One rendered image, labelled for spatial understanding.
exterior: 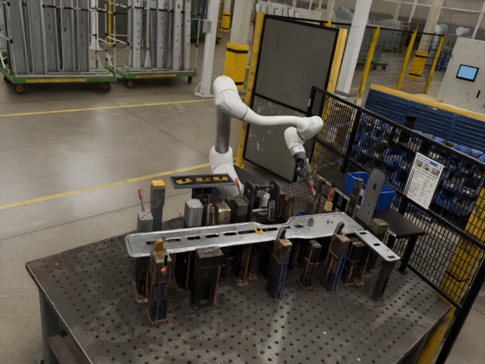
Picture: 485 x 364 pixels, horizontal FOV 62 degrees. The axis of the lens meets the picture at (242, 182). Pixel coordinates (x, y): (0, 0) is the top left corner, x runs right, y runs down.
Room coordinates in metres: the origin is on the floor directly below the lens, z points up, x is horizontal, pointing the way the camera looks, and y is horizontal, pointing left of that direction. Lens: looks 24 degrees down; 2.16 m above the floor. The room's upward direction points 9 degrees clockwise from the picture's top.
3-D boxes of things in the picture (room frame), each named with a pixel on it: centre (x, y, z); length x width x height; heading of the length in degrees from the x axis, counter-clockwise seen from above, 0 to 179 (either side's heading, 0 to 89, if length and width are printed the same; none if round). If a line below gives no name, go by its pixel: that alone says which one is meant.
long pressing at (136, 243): (1.93, -0.11, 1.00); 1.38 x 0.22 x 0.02; 117
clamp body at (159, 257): (1.51, 0.31, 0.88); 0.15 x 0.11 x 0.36; 27
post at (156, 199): (2.02, 0.46, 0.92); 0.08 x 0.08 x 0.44; 27
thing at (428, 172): (2.32, -1.08, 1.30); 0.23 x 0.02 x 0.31; 27
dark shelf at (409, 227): (2.53, -0.84, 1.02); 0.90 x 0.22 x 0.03; 27
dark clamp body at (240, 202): (2.10, -0.01, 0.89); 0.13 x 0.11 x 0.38; 27
